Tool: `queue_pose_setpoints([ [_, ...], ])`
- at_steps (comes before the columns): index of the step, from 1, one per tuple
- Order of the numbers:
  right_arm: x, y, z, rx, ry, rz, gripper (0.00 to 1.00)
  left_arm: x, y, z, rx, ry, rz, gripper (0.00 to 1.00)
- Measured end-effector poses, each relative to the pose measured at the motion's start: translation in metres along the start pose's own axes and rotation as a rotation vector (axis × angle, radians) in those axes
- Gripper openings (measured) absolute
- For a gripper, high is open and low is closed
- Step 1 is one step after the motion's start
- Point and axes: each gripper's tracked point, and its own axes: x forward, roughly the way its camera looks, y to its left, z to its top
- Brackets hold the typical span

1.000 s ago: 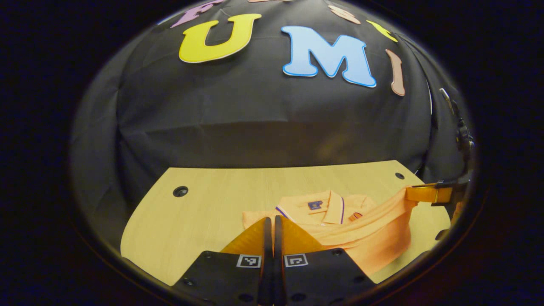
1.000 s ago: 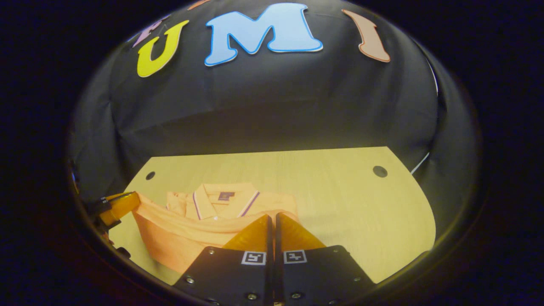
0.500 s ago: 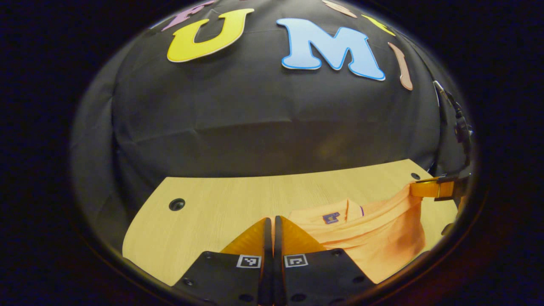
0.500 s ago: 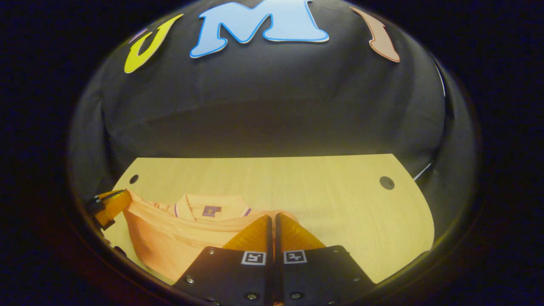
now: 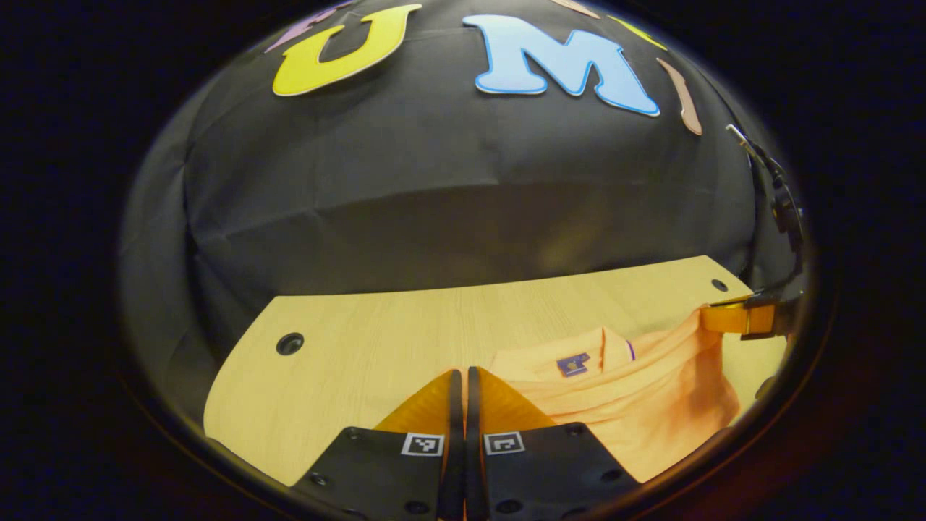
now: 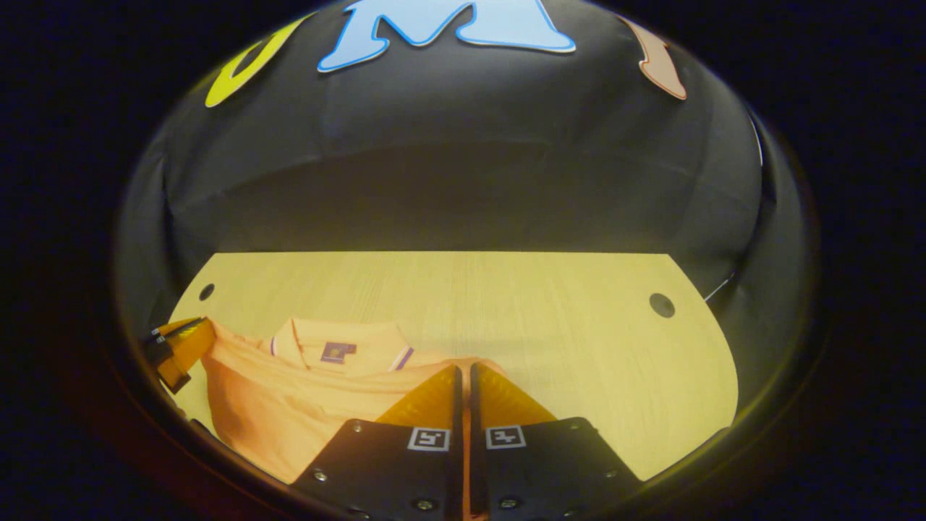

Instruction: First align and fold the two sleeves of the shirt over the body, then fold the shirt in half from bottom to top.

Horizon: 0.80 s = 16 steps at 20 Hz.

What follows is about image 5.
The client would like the orange T-shirt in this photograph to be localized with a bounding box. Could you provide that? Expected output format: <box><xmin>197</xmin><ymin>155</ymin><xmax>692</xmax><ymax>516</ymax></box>
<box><xmin>490</xmin><ymin>310</ymin><xmax>742</xmax><ymax>484</ymax></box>

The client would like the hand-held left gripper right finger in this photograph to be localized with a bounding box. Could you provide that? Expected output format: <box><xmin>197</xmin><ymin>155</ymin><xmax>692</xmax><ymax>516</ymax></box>
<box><xmin>465</xmin><ymin>365</ymin><xmax>641</xmax><ymax>521</ymax></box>

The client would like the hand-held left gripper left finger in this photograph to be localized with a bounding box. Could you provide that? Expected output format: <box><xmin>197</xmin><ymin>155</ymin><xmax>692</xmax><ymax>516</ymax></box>
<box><xmin>289</xmin><ymin>368</ymin><xmax>465</xmax><ymax>521</ymax></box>

